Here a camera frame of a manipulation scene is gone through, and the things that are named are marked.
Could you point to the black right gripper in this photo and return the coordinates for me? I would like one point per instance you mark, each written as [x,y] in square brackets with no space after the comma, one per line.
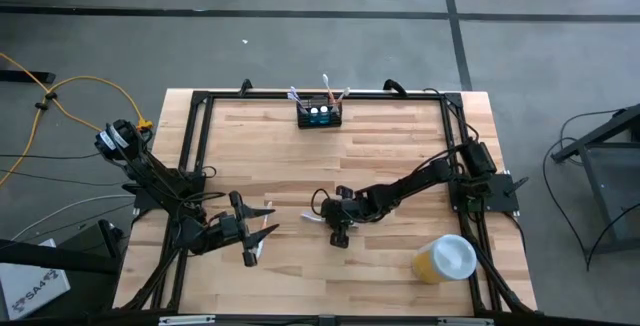
[342,213]

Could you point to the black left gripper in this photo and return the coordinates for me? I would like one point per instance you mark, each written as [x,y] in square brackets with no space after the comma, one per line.
[235,231]

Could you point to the purple and white toothbrush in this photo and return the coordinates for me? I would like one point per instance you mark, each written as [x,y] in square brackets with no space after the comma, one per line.
[294,89]
[290,96]
[310,217]

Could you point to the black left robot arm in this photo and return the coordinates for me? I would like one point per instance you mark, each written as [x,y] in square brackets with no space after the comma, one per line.
[150,171]

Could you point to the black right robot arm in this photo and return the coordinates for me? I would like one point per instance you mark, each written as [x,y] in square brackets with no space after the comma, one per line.
[415,181]

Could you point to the yellow container white lid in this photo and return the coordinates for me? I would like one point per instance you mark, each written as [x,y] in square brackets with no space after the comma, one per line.
[445,258]

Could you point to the black equipment stand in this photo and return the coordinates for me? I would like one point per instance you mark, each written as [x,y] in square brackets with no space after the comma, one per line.
[60,258]

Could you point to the white printed box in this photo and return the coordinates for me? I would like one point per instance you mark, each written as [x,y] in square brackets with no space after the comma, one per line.
[30,286]

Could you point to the black metal cart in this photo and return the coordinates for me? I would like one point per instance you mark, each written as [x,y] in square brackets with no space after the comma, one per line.
[610,176]

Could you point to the black floor bar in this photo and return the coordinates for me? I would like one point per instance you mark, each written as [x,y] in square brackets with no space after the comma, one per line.
[25,77]

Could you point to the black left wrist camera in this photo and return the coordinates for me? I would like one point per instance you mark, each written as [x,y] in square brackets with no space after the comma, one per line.
[228,225]

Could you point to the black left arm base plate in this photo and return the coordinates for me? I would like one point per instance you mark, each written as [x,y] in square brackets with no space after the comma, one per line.
[145,201]

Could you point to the silver aluminium bracket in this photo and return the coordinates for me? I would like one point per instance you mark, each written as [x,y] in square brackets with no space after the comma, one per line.
[187,320]
[465,321]

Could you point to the black aluminium table frame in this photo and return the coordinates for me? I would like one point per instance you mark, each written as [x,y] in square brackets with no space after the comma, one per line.
[270,95]

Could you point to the black frame clamp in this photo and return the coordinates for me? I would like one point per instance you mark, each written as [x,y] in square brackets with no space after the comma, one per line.
[245,87]
[395,87]

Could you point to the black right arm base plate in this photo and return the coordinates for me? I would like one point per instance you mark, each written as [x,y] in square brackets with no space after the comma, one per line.
[500,198]

